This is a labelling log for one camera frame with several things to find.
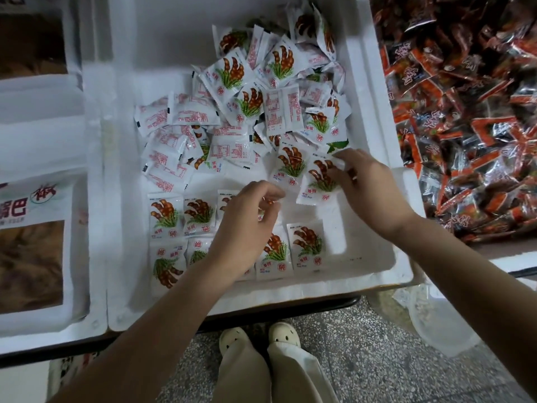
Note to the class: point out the person's right forearm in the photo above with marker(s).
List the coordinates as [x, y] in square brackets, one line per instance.
[470, 289]

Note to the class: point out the person's right white shoe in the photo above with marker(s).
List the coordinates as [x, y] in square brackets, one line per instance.
[283, 333]

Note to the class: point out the white printed snack packet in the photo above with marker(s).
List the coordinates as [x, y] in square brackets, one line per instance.
[319, 176]

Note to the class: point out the pile of white printed packets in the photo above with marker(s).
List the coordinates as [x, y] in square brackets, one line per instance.
[281, 109]

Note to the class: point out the person's left forearm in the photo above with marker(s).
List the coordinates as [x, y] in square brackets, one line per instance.
[151, 340]

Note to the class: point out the clear round plastic tub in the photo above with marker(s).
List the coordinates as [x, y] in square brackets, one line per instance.
[436, 319]

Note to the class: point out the person's white shoe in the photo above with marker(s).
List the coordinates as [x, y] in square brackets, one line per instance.
[233, 338]
[283, 333]

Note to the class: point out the person's beige trousers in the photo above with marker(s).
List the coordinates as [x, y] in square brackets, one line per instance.
[243, 377]

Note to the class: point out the white foam slab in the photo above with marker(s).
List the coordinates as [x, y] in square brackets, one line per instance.
[21, 383]

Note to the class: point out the pile of dark red packets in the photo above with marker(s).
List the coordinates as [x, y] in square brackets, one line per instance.
[461, 105]

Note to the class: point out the white red printed carton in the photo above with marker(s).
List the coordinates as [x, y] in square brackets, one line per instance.
[75, 369]

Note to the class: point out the person's right hand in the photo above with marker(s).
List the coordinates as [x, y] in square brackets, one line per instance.
[377, 197]

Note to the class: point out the person's left hand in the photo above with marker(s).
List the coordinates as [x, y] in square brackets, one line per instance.
[243, 235]

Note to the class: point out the person's left white shoe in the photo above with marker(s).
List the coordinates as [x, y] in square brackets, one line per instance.
[233, 338]

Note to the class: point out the white bag of orange crisps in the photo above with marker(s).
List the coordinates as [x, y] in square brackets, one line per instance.
[29, 264]
[29, 46]

